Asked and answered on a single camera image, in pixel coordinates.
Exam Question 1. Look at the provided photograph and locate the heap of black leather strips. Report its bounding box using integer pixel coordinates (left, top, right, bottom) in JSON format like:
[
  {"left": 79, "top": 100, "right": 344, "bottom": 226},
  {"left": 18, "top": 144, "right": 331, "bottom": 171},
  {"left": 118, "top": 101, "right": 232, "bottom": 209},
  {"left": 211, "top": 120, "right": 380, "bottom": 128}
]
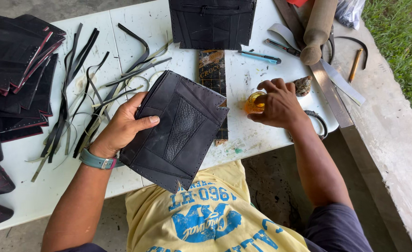
[{"left": 25, "top": 23, "right": 174, "bottom": 183}]

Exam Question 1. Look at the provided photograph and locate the grey utility knife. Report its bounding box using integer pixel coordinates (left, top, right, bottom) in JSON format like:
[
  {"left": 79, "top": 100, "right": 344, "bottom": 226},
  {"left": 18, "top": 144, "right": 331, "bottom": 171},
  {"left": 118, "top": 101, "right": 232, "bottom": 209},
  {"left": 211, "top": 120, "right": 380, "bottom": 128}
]
[{"left": 264, "top": 38, "right": 302, "bottom": 58}]

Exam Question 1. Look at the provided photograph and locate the yellow printed t-shirt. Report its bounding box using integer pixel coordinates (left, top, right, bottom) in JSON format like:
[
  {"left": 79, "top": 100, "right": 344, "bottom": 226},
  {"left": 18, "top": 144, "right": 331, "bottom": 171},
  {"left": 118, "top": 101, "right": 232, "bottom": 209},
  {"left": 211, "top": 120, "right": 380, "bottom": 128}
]
[{"left": 125, "top": 160, "right": 310, "bottom": 252}]

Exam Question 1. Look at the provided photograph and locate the small amber glass jar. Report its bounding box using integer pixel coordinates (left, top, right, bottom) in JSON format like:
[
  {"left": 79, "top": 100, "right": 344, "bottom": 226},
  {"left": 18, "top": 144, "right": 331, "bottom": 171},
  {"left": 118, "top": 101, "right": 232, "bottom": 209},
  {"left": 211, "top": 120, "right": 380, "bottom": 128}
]
[{"left": 245, "top": 91, "right": 267, "bottom": 115}]

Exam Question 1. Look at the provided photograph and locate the person's right hand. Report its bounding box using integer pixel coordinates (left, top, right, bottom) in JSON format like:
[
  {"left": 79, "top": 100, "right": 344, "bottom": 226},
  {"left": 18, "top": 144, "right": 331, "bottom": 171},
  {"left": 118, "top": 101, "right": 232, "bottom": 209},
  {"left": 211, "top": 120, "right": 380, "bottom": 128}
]
[{"left": 247, "top": 78, "right": 310, "bottom": 130}]

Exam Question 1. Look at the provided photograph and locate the teal wristwatch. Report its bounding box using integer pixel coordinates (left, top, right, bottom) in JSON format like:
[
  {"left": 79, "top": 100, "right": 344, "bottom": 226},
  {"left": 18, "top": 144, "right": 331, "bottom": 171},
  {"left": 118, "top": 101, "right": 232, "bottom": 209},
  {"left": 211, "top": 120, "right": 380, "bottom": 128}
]
[{"left": 78, "top": 147, "right": 117, "bottom": 171}]

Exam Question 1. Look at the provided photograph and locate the blue utility knife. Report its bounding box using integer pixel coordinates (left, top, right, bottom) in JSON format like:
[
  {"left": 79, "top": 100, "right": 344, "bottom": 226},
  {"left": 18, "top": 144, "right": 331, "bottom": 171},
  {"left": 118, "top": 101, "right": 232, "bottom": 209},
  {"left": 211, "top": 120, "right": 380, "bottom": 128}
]
[{"left": 237, "top": 49, "right": 282, "bottom": 65}]

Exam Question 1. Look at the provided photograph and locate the thin curved black strip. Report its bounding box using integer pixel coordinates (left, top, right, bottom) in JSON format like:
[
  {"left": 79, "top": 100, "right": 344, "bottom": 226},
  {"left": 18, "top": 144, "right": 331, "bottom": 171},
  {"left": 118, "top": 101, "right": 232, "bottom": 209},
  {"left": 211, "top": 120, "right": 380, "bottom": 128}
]
[{"left": 334, "top": 36, "right": 369, "bottom": 70}]

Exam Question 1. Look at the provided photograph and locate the brown lumpy stone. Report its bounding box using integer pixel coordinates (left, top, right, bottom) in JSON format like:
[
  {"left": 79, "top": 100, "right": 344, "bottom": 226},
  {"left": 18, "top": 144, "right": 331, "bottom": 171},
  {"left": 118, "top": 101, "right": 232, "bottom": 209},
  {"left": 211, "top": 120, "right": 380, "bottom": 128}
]
[{"left": 293, "top": 75, "right": 313, "bottom": 97}]

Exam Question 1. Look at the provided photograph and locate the grey flat strap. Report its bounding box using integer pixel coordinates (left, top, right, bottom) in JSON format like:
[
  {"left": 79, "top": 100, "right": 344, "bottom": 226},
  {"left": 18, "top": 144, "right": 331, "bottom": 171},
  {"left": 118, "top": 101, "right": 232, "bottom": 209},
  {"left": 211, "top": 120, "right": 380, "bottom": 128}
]
[{"left": 267, "top": 23, "right": 367, "bottom": 106}]

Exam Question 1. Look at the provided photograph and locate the black zippered leather pouch panel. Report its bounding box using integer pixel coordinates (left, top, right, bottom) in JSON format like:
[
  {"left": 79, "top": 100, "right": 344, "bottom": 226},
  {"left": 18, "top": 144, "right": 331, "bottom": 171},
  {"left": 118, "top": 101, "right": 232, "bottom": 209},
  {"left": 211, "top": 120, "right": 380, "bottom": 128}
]
[{"left": 168, "top": 0, "right": 258, "bottom": 51}]

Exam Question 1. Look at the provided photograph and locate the person's left hand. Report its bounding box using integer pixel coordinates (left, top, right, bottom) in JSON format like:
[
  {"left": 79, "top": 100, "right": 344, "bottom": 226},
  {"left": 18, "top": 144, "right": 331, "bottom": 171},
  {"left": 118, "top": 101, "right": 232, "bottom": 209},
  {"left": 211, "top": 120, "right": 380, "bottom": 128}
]
[{"left": 89, "top": 92, "right": 161, "bottom": 159}]

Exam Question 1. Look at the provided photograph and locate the pile of black leather sheets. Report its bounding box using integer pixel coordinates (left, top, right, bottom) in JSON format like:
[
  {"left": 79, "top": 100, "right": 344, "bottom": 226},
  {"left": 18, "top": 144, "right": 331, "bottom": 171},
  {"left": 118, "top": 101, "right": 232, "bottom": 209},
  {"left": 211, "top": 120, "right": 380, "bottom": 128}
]
[{"left": 0, "top": 14, "right": 67, "bottom": 143}]

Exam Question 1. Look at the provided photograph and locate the clear plastic bag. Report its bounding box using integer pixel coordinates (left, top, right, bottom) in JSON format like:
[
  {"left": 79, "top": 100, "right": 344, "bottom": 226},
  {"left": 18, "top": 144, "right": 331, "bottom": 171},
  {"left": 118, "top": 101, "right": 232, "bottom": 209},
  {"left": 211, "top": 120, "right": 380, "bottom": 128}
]
[{"left": 334, "top": 0, "right": 366, "bottom": 31}]

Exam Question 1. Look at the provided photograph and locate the wooden mallet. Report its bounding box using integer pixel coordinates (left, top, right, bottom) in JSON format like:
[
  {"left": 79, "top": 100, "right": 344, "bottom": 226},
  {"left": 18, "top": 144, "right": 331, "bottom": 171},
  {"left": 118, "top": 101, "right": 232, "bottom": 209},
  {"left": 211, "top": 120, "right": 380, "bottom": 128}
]
[{"left": 299, "top": 0, "right": 339, "bottom": 66}]

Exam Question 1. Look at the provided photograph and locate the dark printed cutting board strip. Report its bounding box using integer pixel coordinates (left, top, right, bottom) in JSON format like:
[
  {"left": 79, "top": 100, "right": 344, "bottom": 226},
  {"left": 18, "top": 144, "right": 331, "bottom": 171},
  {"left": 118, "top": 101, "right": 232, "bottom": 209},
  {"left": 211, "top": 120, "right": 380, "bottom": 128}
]
[{"left": 198, "top": 49, "right": 229, "bottom": 147}]

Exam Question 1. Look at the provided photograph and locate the long metal ruler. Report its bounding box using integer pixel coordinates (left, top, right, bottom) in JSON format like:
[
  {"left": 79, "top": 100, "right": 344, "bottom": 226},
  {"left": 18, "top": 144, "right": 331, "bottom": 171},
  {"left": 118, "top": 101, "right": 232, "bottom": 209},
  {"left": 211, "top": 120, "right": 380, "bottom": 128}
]
[{"left": 274, "top": 0, "right": 354, "bottom": 129}]

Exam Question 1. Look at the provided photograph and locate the black stitched leather pouch panel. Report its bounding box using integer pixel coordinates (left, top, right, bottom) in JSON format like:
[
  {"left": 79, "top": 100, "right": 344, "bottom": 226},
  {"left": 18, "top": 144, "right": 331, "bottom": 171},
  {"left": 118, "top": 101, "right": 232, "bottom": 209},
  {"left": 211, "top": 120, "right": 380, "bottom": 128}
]
[{"left": 119, "top": 70, "right": 230, "bottom": 194}]

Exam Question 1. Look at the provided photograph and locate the black braided cord ring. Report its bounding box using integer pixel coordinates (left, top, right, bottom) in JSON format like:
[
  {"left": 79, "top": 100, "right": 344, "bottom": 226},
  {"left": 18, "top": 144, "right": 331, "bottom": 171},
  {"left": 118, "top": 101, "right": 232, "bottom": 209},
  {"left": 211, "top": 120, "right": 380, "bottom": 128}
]
[{"left": 288, "top": 110, "right": 329, "bottom": 142}]

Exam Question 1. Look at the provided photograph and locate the wooden pencil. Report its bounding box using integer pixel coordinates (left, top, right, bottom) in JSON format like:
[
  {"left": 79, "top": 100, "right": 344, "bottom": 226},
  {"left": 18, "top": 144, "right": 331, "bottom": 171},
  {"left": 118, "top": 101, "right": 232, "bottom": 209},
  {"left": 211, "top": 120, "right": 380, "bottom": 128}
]
[{"left": 348, "top": 48, "right": 364, "bottom": 83}]

